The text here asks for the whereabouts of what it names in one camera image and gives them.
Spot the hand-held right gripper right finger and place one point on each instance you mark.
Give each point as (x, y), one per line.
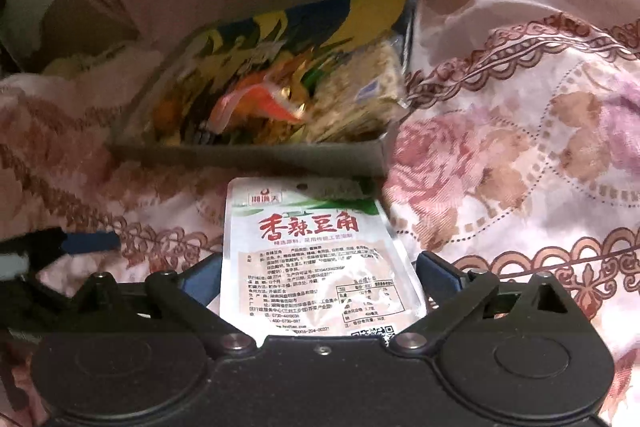
(436, 276)

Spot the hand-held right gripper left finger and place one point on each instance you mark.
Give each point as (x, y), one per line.
(202, 287)

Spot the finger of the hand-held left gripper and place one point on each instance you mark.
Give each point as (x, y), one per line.
(92, 242)

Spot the white snack pouch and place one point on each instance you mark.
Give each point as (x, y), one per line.
(320, 257)

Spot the yellow and blue printed box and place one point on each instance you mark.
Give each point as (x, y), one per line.
(250, 162)

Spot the clear packet of orange snacks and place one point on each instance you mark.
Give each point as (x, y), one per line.
(250, 103)

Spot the clear rice cracker packet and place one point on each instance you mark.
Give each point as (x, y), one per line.
(360, 92)

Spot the pink floral blanket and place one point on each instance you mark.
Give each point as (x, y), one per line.
(500, 132)

